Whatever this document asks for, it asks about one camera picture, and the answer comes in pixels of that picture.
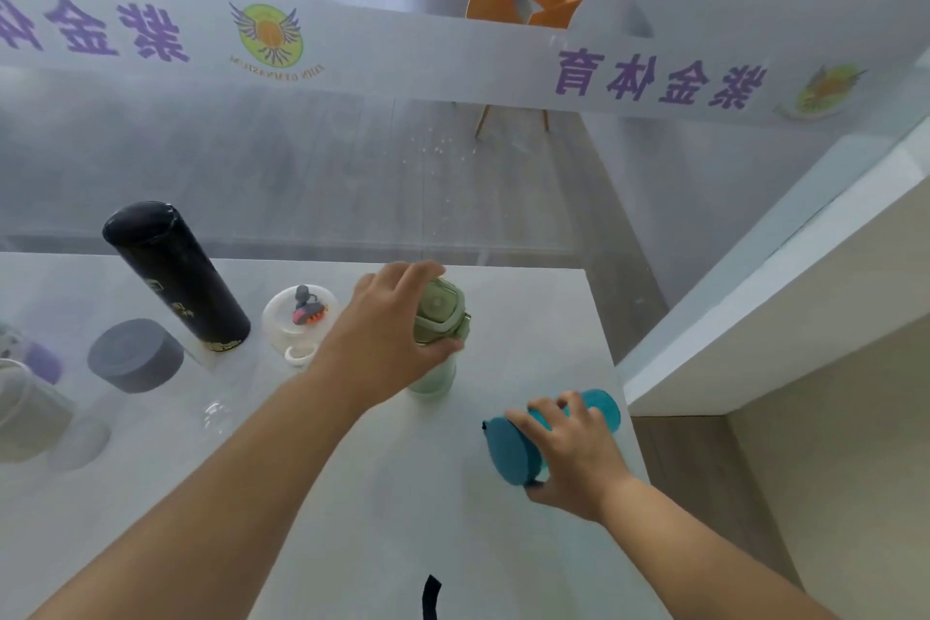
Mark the person's left hand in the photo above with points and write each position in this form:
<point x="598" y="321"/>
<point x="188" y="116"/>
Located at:
<point x="370" y="343"/>

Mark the person's right hand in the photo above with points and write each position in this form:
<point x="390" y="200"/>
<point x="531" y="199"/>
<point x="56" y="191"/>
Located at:
<point x="581" y="460"/>

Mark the teal plastic bottle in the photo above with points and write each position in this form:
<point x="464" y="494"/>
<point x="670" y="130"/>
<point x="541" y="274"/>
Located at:
<point x="508" y="445"/>

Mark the green translucent bottle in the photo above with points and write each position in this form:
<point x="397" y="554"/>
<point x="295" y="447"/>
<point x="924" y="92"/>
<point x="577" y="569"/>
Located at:
<point x="439" y="303"/>

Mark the clear bottle white caps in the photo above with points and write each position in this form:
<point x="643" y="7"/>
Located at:
<point x="280" y="322"/>

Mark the tall black thermos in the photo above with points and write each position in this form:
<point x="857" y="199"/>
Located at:
<point x="174" y="271"/>

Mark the clear glass grey lid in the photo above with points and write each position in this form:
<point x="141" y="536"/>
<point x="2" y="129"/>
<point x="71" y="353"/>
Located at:
<point x="134" y="354"/>

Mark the lilac printed bottle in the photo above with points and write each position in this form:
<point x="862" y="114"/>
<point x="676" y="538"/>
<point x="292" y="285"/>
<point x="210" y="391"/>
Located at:
<point x="40" y="361"/>

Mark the clear bottle white lid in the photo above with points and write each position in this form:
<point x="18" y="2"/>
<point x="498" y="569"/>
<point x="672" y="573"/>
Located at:
<point x="36" y="416"/>

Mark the person's right forearm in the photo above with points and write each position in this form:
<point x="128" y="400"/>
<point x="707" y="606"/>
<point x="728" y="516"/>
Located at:
<point x="712" y="569"/>

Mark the white table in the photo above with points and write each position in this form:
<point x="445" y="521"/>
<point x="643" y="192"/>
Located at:
<point x="407" y="496"/>

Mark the frosted window band purple print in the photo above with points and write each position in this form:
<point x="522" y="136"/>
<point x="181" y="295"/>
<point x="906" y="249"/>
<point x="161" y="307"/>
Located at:
<point x="436" y="53"/>

